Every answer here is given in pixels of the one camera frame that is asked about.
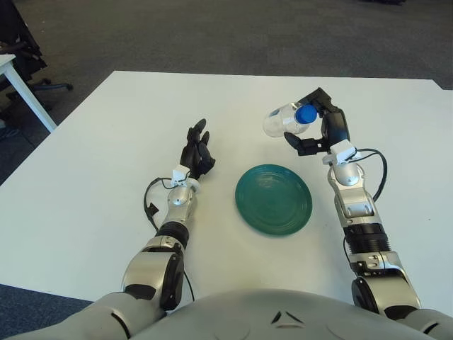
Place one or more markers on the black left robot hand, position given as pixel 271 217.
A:
pixel 193 156

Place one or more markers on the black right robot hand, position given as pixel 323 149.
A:
pixel 336 127

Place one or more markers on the clear bottle with blue cap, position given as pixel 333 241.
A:
pixel 279 120

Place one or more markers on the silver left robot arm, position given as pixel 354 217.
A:
pixel 178 202

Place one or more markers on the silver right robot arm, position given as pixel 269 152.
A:
pixel 357 202

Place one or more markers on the green ribbed plate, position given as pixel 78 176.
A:
pixel 272 202

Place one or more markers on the white left wrist connector block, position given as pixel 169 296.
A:
pixel 179 173

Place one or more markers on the white wrist connector block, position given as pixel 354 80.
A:
pixel 343 150
pixel 179 173

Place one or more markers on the white right wrist connector block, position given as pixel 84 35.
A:
pixel 343 150

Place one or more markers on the grey robot torso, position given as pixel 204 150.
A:
pixel 247 318

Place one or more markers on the white desk with leg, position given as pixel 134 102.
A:
pixel 23 92

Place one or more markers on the black office chair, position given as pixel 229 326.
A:
pixel 19 46

